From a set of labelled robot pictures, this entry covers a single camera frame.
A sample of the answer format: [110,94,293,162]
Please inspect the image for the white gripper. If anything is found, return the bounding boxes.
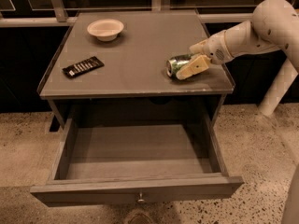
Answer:
[176,30,234,80]

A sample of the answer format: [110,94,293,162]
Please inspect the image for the green crushed soda can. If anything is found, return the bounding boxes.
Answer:
[166,54,192,77]

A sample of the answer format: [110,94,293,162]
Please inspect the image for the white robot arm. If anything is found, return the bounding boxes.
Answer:
[176,0,299,80]

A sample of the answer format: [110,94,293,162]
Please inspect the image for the grey cabinet with top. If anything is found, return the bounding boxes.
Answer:
[38,11,235,123]

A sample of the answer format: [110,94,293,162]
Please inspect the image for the open grey top drawer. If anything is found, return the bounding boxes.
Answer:
[30,118,243,206]

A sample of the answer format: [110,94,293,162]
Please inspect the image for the round metal drawer knob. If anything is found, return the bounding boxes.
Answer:
[137,192,146,203]

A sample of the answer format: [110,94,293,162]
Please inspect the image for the white diagonal support pole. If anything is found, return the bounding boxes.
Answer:
[258,60,298,116]

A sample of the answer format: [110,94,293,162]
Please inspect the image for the white paper bowl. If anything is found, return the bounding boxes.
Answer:
[87,19,124,42]

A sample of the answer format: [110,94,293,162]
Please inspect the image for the black snack bar packet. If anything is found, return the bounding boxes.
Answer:
[63,56,104,78]

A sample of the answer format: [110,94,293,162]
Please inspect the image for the metal railing frame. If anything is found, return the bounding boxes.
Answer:
[0,0,299,29]

